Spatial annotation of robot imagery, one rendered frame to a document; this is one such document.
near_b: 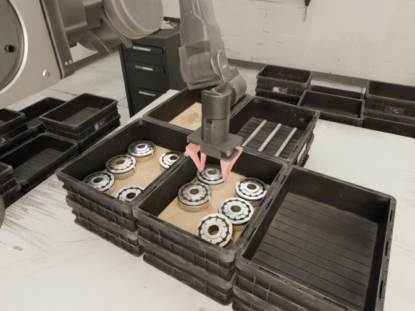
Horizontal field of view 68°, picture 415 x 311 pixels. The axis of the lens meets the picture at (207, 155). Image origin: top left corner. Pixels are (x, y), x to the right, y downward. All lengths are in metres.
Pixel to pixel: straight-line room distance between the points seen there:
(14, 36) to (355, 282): 0.82
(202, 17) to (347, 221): 0.70
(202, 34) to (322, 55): 3.63
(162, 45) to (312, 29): 2.20
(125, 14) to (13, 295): 0.86
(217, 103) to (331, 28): 3.55
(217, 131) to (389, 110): 2.00
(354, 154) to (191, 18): 1.12
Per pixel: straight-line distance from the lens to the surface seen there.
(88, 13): 0.39
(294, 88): 2.51
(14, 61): 0.32
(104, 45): 0.44
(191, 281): 0.93
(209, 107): 0.59
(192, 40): 0.59
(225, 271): 0.79
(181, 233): 0.76
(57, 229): 1.19
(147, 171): 1.11
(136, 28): 0.40
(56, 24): 0.34
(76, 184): 0.97
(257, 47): 4.31
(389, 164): 1.55
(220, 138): 0.62
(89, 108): 2.39
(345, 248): 0.94
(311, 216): 0.98
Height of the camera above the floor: 1.51
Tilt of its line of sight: 36 degrees down
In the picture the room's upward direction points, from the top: straight up
